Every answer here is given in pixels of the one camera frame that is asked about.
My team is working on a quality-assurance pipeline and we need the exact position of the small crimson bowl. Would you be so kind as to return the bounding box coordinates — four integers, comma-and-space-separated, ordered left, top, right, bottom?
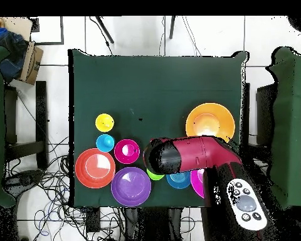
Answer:
114, 139, 141, 165

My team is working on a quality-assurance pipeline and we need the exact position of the green bowl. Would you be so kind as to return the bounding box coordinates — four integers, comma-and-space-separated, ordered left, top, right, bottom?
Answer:
145, 168, 166, 181

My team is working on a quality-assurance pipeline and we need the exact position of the dark green tablecloth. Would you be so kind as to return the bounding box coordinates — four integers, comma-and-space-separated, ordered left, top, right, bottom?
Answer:
68, 48, 250, 209

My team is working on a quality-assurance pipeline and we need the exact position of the blue cup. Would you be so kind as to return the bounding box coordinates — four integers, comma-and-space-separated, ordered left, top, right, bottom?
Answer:
95, 134, 115, 153

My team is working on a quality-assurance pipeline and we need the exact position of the yellow cup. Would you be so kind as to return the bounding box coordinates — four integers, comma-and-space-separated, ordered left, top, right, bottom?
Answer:
95, 113, 115, 133

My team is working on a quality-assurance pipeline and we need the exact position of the blue bowl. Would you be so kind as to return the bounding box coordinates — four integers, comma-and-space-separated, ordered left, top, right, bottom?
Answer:
166, 171, 192, 190

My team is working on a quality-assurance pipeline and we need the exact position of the purple bowl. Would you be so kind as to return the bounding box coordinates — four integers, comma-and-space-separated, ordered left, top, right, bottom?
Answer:
110, 166, 152, 208

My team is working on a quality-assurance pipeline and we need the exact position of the large orange bowl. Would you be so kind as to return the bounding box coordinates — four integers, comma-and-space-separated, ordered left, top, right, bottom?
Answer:
184, 102, 236, 144

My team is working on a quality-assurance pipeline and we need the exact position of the red-orange bowl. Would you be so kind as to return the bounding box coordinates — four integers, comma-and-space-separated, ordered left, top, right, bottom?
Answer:
75, 147, 117, 190

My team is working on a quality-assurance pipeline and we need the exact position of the large pink bowl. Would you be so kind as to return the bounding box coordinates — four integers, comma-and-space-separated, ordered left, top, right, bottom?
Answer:
189, 168, 206, 200

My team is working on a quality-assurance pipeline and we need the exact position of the black tripod leg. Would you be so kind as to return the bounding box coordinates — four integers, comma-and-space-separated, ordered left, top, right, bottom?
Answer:
95, 16, 115, 44
169, 16, 177, 40

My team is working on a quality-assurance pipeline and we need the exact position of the brown cardboard box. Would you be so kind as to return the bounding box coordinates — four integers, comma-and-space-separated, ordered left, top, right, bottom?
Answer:
16, 41, 44, 85

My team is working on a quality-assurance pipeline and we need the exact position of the blue fabric bundle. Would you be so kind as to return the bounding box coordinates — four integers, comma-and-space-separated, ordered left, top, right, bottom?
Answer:
0, 26, 28, 82

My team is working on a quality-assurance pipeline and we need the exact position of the tangle of floor cables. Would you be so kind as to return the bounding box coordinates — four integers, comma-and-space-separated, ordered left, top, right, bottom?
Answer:
4, 136, 126, 241

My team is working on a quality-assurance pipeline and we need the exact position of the black stool frame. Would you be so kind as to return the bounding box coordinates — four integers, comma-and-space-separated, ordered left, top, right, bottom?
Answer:
3, 80, 49, 171

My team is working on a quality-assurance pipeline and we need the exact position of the black pedestal foot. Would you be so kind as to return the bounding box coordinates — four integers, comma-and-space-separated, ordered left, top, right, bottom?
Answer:
2, 169, 45, 194

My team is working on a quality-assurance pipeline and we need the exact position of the white panel black frame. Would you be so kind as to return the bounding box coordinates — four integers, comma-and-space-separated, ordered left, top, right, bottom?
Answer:
29, 16, 65, 46

